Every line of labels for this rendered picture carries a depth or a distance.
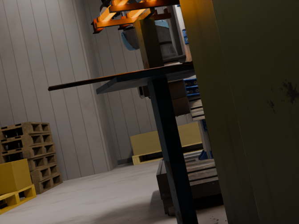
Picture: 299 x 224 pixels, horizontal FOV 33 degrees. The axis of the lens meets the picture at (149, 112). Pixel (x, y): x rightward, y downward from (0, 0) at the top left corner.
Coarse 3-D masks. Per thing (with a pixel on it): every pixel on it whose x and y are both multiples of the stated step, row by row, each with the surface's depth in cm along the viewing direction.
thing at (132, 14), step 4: (148, 0) 182; (152, 0) 183; (132, 12) 199; (136, 12) 196; (140, 12) 197; (124, 16) 210; (132, 16) 201; (136, 16) 202; (128, 24) 212; (120, 28) 217; (124, 28) 218
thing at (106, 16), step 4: (116, 0) 178; (120, 0) 174; (124, 0) 175; (116, 4) 179; (120, 4) 179; (108, 8) 188; (104, 12) 193; (108, 12) 188; (116, 12) 189; (100, 16) 198; (104, 16) 194; (108, 16) 192; (112, 16) 194; (96, 20) 204; (104, 20) 198; (108, 20) 199; (92, 24) 212; (96, 28) 209; (100, 28) 205; (96, 32) 211
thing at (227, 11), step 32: (224, 0) 108; (256, 0) 96; (288, 0) 86; (224, 32) 111; (256, 32) 98; (288, 32) 87; (256, 64) 100; (288, 64) 89; (256, 96) 103; (288, 96) 91; (256, 128) 106; (288, 128) 94; (256, 160) 108; (288, 160) 96; (256, 192) 111; (288, 192) 98
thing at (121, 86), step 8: (192, 64) 182; (144, 72) 176; (152, 72) 177; (160, 72) 177; (168, 72) 178; (176, 72) 182; (184, 72) 188; (192, 72) 195; (112, 80) 177; (120, 80) 172; (128, 80) 174; (136, 80) 180; (144, 80) 186; (168, 80) 207; (104, 88) 188; (112, 88) 190; (120, 88) 197; (128, 88) 204
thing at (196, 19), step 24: (192, 0) 150; (192, 24) 154; (216, 24) 138; (192, 48) 157; (216, 48) 141; (216, 72) 144; (216, 96) 147; (216, 120) 151; (216, 144) 154; (240, 144) 138; (216, 168) 158; (240, 168) 141; (240, 192) 144; (240, 216) 148
